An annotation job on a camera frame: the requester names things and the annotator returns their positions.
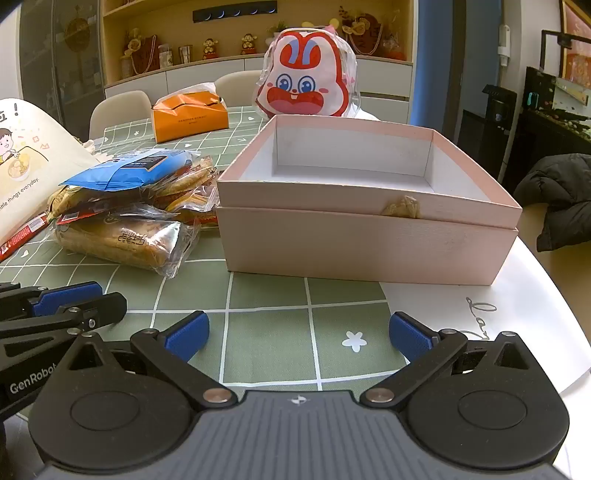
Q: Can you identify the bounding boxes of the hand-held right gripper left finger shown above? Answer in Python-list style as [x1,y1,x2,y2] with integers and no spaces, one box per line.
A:
[58,311,240,412]

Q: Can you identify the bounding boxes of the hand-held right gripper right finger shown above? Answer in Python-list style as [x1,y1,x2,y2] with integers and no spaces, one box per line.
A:
[359,312,537,409]

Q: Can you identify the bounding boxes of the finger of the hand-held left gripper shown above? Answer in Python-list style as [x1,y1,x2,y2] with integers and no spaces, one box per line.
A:
[0,281,103,319]
[0,292,128,370]

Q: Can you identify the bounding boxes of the long bread packet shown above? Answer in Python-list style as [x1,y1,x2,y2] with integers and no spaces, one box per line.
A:
[51,213,200,279]

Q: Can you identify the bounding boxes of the red snack packet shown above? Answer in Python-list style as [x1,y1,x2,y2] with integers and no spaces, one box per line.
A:
[0,212,52,260]

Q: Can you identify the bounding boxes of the biscuit packet red edge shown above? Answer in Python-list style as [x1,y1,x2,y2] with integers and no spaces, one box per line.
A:
[47,186,139,228]

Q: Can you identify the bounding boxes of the pink cardboard box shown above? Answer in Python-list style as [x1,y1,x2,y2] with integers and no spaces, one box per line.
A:
[216,114,523,287]

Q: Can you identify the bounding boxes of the brown pastry packet orange edge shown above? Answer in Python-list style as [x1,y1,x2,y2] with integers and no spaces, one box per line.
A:
[164,185,221,227]

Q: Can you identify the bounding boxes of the blue snack packet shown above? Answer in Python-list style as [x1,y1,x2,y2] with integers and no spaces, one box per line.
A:
[59,150,197,191]

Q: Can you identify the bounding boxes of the round rice cracker packet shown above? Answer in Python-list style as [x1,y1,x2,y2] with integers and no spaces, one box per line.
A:
[154,157,218,195]

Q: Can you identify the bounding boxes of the green checked tablecloth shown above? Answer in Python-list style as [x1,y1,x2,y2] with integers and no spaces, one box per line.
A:
[0,105,580,418]

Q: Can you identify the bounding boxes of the beige cartoon tote bag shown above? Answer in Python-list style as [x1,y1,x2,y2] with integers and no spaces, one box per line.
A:
[0,98,110,243]

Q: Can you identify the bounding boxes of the orange tissue box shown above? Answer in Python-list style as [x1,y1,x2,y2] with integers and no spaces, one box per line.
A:
[151,82,230,144]

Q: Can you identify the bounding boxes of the black padded jacket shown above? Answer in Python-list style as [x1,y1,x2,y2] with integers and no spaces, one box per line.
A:
[513,153,591,253]

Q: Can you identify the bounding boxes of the black floor appliance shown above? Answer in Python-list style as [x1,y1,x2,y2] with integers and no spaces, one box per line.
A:
[462,85,518,182]

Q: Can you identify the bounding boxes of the glass door cabinet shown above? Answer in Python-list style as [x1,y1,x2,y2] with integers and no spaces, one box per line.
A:
[18,0,105,126]

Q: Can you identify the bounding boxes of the aquarium on black stand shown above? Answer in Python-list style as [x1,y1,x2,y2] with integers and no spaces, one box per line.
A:
[517,67,591,160]

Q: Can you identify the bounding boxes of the white sideboard cabinet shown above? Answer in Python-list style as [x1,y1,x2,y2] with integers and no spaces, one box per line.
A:
[104,58,414,126]

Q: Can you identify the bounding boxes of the brown bag yellow flowers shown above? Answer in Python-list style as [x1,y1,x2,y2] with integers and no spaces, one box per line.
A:
[339,6,387,57]
[121,28,160,77]

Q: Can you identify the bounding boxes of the white red rabbit bag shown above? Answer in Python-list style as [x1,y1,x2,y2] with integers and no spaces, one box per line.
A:
[253,27,362,120]

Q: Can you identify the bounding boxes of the white vase with plant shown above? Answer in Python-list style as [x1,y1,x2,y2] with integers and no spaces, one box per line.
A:
[268,21,290,47]

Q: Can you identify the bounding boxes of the black light bar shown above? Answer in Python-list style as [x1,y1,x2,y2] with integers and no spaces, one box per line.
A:
[193,4,280,23]

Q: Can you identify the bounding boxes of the wooden display shelf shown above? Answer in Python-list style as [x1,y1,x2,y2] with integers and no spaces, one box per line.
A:
[99,0,419,88]

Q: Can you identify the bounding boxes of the white wall device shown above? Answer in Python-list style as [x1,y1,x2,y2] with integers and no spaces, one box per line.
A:
[498,25,511,70]

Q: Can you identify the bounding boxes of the framed wall picture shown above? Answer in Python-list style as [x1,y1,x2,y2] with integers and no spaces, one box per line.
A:
[558,0,591,89]

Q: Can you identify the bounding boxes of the black aquarium light frame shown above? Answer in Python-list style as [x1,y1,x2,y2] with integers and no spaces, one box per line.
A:
[541,28,591,80]

